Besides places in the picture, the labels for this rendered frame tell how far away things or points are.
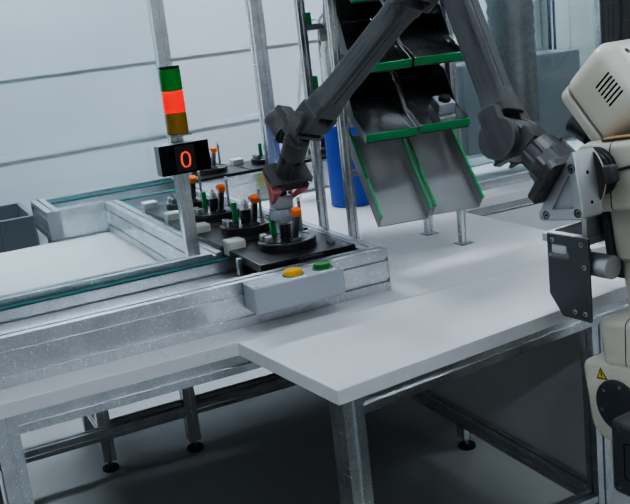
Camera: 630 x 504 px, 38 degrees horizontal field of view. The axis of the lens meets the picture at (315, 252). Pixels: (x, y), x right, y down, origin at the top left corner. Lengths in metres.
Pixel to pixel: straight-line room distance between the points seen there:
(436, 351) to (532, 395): 1.10
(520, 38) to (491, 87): 1.54
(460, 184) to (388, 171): 0.19
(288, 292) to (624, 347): 0.68
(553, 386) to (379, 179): 0.83
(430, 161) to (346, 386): 0.90
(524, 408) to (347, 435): 1.26
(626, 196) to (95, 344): 1.05
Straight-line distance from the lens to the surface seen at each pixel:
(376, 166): 2.31
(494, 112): 1.65
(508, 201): 3.12
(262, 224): 2.38
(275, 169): 2.11
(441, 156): 2.40
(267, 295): 1.93
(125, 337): 1.93
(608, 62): 1.68
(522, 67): 3.24
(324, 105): 1.97
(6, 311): 2.14
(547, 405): 2.78
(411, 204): 2.26
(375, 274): 2.12
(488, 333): 1.83
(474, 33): 1.74
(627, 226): 1.74
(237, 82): 6.07
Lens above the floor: 1.48
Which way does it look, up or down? 14 degrees down
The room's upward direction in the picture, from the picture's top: 7 degrees counter-clockwise
